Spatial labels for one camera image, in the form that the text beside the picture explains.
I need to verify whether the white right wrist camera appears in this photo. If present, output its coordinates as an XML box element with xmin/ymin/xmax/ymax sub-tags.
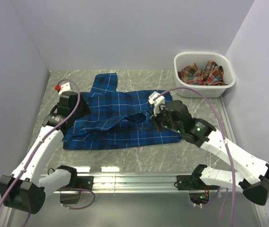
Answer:
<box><xmin>148</xmin><ymin>91</ymin><xmax>165</xmax><ymax>116</ymax></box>

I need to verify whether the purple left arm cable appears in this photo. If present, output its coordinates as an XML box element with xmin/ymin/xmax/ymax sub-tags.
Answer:
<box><xmin>0</xmin><ymin>79</ymin><xmax>96</xmax><ymax>227</ymax></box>

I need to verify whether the red plaid shirt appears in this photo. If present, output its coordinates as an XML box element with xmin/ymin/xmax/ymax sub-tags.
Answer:
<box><xmin>178</xmin><ymin>61</ymin><xmax>227</xmax><ymax>86</ymax></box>

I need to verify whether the aluminium mounting rail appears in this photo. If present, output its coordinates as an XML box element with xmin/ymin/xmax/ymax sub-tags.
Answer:
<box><xmin>8</xmin><ymin>172</ymin><xmax>260</xmax><ymax>194</ymax></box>

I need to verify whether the white plastic laundry basket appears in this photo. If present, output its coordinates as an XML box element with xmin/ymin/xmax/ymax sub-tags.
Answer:
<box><xmin>174</xmin><ymin>52</ymin><xmax>236</xmax><ymax>98</ymax></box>

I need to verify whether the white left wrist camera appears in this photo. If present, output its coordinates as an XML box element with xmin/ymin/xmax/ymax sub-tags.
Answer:
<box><xmin>55</xmin><ymin>82</ymin><xmax>71</xmax><ymax>94</ymax></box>

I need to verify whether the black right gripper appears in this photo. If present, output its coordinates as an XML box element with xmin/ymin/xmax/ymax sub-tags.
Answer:
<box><xmin>149</xmin><ymin>104</ymin><xmax>182</xmax><ymax>133</ymax></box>

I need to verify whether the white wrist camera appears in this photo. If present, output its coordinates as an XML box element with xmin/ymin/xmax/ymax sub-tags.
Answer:
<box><xmin>55</xmin><ymin>82</ymin><xmax>71</xmax><ymax>94</ymax></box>
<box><xmin>148</xmin><ymin>91</ymin><xmax>165</xmax><ymax>116</ymax></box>

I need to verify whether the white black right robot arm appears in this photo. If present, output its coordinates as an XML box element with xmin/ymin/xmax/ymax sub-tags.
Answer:
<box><xmin>148</xmin><ymin>97</ymin><xmax>269</xmax><ymax>206</ymax></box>

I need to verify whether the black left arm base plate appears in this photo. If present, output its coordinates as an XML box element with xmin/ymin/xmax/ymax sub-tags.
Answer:
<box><xmin>75</xmin><ymin>175</ymin><xmax>94</xmax><ymax>191</ymax></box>

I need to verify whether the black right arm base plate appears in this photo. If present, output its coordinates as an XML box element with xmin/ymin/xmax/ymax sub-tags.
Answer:
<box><xmin>174</xmin><ymin>175</ymin><xmax>219</xmax><ymax>191</ymax></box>

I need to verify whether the blue plaid long sleeve shirt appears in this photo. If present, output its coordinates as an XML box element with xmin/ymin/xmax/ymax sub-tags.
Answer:
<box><xmin>63</xmin><ymin>73</ymin><xmax>180</xmax><ymax>150</ymax></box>

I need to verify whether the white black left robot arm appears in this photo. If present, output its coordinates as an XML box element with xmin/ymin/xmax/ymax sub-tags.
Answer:
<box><xmin>0</xmin><ymin>91</ymin><xmax>90</xmax><ymax>214</ymax></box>

